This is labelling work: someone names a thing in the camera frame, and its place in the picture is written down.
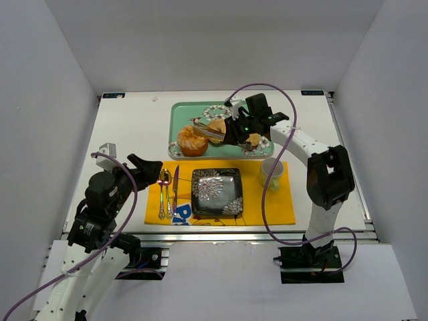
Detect orange sugared bundt cake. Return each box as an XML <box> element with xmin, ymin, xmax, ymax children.
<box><xmin>177</xmin><ymin>125</ymin><xmax>208</xmax><ymax>156</ymax></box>

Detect silver metal tongs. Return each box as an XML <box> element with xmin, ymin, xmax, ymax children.
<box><xmin>193</xmin><ymin>123</ymin><xmax>252</xmax><ymax>150</ymax></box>

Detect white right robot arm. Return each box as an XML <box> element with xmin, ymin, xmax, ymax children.
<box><xmin>223</xmin><ymin>94</ymin><xmax>355</xmax><ymax>253</ymax></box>

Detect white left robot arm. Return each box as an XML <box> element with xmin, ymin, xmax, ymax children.
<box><xmin>35</xmin><ymin>152</ymin><xmax>163</xmax><ymax>320</ymax></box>

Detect brown bread slice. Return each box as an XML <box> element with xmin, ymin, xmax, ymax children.
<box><xmin>241</xmin><ymin>133</ymin><xmax>260</xmax><ymax>150</ymax></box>

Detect iridescent spoon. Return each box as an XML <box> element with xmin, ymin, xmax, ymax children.
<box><xmin>158</xmin><ymin>169</ymin><xmax>170</xmax><ymax>221</ymax></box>

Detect iridescent knife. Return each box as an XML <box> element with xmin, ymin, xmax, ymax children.
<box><xmin>173</xmin><ymin>165</ymin><xmax>180</xmax><ymax>217</ymax></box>

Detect yellow printed placemat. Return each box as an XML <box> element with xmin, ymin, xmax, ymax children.
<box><xmin>144</xmin><ymin>160</ymin><xmax>296</xmax><ymax>227</ymax></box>

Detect plain beige bagel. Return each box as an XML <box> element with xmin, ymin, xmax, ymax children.
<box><xmin>207</xmin><ymin>119</ymin><xmax>226</xmax><ymax>145</ymax></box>

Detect pale yellow mug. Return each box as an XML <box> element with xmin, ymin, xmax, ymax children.
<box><xmin>259</xmin><ymin>158</ymin><xmax>285</xmax><ymax>191</ymax></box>

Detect blue label sticker right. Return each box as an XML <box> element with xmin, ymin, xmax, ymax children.
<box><xmin>300</xmin><ymin>90</ymin><xmax>324</xmax><ymax>96</ymax></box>

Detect blue label sticker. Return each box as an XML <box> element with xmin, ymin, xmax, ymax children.
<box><xmin>300</xmin><ymin>90</ymin><xmax>324</xmax><ymax>96</ymax></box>
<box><xmin>102</xmin><ymin>92</ymin><xmax>125</xmax><ymax>99</ymax></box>

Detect green floral tray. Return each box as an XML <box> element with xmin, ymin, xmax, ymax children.
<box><xmin>168</xmin><ymin>102</ymin><xmax>274</xmax><ymax>160</ymax></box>

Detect black floral square plate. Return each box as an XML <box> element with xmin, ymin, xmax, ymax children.
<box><xmin>191</xmin><ymin>168</ymin><xmax>243</xmax><ymax>216</ymax></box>

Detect blue label sticker left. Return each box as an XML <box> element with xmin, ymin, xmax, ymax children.
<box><xmin>102</xmin><ymin>92</ymin><xmax>125</xmax><ymax>99</ymax></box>

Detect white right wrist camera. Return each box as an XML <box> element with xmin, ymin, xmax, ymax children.
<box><xmin>223</xmin><ymin>96</ymin><xmax>244</xmax><ymax>120</ymax></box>

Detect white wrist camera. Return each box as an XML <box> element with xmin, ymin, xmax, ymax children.
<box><xmin>94</xmin><ymin>142</ymin><xmax>117</xmax><ymax>171</ymax></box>
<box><xmin>223</xmin><ymin>96</ymin><xmax>244</xmax><ymax>120</ymax></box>

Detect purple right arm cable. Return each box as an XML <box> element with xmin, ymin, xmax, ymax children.
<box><xmin>225</xmin><ymin>82</ymin><xmax>358</xmax><ymax>277</ymax></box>

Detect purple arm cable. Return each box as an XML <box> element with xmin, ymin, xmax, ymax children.
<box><xmin>225</xmin><ymin>82</ymin><xmax>358</xmax><ymax>277</ymax></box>
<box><xmin>0</xmin><ymin>151</ymin><xmax>138</xmax><ymax>321</ymax></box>

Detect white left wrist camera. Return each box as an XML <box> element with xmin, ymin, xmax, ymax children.
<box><xmin>94</xmin><ymin>142</ymin><xmax>117</xmax><ymax>171</ymax></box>

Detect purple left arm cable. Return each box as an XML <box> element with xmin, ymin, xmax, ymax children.
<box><xmin>0</xmin><ymin>151</ymin><xmax>138</xmax><ymax>321</ymax></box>

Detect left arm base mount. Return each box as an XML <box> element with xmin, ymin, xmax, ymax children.
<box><xmin>110</xmin><ymin>233</ymin><xmax>166</xmax><ymax>281</ymax></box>

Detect aluminium table frame rail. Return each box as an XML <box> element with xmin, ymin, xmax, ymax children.
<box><xmin>135</xmin><ymin>231</ymin><xmax>379</xmax><ymax>242</ymax></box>

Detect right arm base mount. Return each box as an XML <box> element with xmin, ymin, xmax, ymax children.
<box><xmin>273</xmin><ymin>246</ymin><xmax>344</xmax><ymax>284</ymax></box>

